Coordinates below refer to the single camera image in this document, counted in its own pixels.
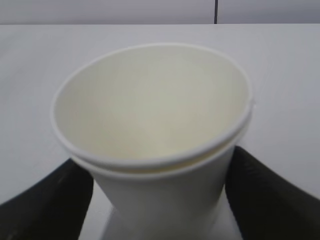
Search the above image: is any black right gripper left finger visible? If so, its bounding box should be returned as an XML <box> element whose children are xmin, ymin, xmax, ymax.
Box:
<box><xmin>0</xmin><ymin>159</ymin><xmax>94</xmax><ymax>240</ymax></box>

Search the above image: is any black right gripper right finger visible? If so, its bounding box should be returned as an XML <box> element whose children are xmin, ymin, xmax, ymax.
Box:
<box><xmin>225</xmin><ymin>146</ymin><xmax>320</xmax><ymax>240</ymax></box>

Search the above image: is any white paper cup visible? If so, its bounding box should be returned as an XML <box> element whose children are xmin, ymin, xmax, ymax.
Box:
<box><xmin>73</xmin><ymin>122</ymin><xmax>249</xmax><ymax>240</ymax></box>
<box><xmin>50</xmin><ymin>43</ymin><xmax>254</xmax><ymax>172</ymax></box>

